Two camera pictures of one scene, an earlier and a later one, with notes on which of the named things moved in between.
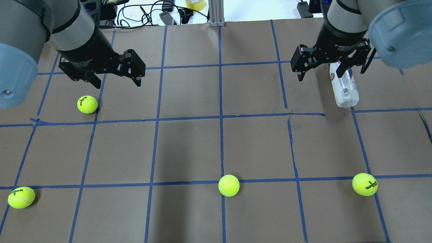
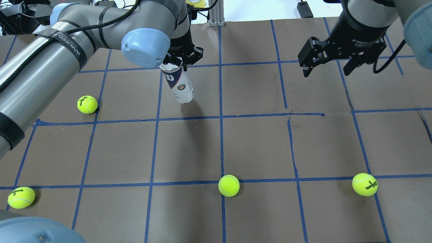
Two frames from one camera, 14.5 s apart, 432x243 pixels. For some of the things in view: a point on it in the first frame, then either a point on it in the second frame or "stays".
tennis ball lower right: [365, 184] stays
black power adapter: [303, 8] stays
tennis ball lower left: [21, 197] stays
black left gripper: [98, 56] → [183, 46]
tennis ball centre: [228, 185] stays
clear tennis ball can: [345, 88] → [177, 78]
